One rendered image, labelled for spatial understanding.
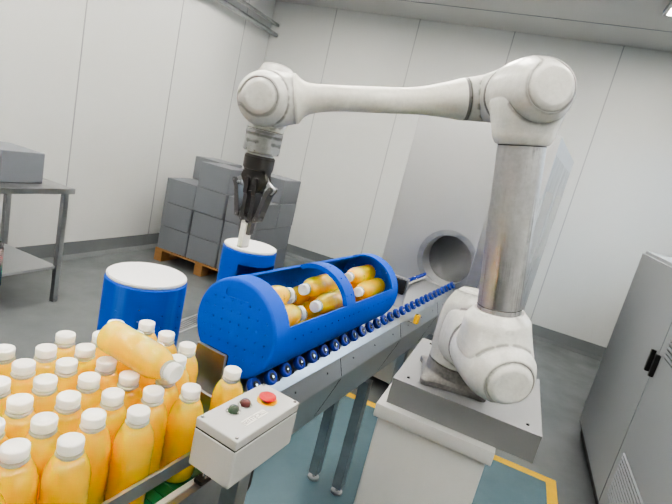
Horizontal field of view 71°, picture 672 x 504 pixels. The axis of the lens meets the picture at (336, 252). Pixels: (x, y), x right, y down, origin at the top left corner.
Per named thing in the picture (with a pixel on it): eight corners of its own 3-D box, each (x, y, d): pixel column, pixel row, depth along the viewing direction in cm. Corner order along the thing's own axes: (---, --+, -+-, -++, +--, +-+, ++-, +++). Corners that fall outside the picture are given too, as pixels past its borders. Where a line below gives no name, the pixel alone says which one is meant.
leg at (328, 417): (320, 477, 243) (349, 368, 230) (314, 483, 238) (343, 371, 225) (311, 472, 246) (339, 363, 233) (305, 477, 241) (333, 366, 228)
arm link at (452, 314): (473, 354, 143) (495, 286, 139) (496, 384, 126) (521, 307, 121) (422, 343, 142) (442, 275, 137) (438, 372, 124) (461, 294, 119)
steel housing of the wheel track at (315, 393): (445, 334, 314) (460, 286, 307) (216, 519, 125) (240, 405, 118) (406, 318, 327) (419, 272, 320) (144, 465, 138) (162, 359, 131)
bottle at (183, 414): (198, 478, 100) (214, 400, 96) (166, 488, 95) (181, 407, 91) (184, 457, 105) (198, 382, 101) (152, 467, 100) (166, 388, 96)
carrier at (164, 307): (155, 502, 185) (151, 454, 210) (192, 294, 167) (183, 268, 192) (72, 511, 173) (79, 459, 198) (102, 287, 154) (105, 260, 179)
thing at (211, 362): (222, 396, 127) (231, 354, 124) (216, 399, 125) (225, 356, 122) (196, 380, 131) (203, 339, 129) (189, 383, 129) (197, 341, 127)
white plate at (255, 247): (213, 240, 244) (213, 242, 244) (258, 255, 234) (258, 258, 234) (244, 236, 269) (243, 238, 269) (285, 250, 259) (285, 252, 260)
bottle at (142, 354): (88, 341, 98) (150, 380, 90) (112, 314, 101) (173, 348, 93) (108, 355, 103) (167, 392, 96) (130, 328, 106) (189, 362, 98)
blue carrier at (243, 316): (391, 325, 203) (404, 261, 198) (267, 394, 126) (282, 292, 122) (334, 307, 216) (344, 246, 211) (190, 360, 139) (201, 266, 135)
